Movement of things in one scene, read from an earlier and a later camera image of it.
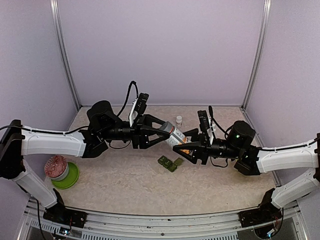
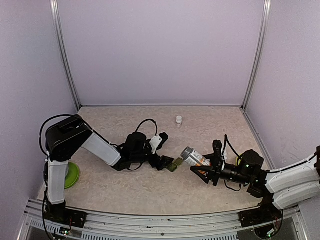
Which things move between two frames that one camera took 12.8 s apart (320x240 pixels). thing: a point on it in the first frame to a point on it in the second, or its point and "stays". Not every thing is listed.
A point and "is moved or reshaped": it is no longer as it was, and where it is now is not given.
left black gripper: x=139 y=131 to x=155 y=164
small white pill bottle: x=179 y=120 stays
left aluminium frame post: x=54 y=7 stays
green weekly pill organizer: x=167 y=163 stays
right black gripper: x=202 y=148 to x=215 y=174
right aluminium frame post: x=267 y=17 stays
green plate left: x=71 y=179 stays
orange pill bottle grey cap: x=176 y=137 is moved or reshaped
